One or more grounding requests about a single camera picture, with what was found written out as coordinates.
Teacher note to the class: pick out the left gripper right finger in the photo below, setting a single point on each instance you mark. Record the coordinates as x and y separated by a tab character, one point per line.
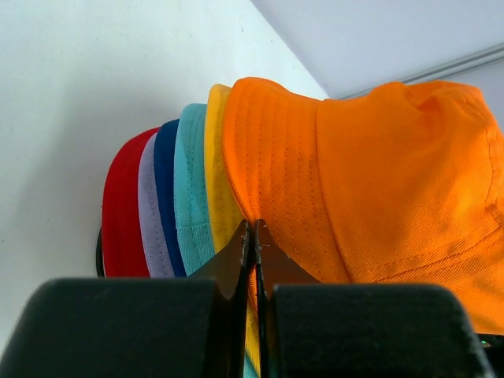
311	329

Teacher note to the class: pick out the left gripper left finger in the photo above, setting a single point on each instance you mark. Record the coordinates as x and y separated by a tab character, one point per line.
180	327

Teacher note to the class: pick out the lavender hat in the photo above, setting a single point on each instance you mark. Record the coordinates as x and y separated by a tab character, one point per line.
152	232

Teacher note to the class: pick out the red hat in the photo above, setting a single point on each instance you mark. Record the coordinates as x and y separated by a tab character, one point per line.
122	246

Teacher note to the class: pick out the yellow hat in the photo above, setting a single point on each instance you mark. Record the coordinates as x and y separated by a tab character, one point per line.
224	213

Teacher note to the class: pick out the orange hat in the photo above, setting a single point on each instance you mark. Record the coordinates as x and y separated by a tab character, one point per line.
403	185

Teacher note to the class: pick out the blue hat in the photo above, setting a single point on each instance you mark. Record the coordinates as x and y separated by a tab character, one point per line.
164	151

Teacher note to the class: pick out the teal hat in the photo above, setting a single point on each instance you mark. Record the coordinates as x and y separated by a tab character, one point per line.
189	187

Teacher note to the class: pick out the right corner frame profile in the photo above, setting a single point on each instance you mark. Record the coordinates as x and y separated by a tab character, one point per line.
364	78

